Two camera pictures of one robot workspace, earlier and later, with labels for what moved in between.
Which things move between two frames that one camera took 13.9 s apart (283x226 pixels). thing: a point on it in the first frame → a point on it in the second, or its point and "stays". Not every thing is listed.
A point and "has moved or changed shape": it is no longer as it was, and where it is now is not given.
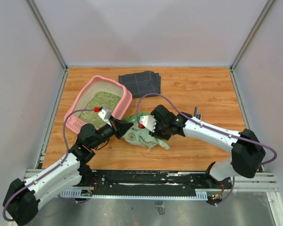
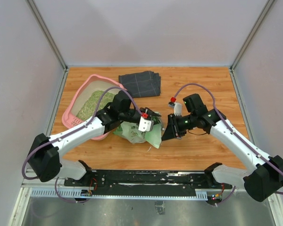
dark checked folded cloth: x=142 y=83 stays
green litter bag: x=140 y=137 has moved or changed shape
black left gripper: x=120 y=128 → x=150 y=113
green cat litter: x=100 y=99 stays
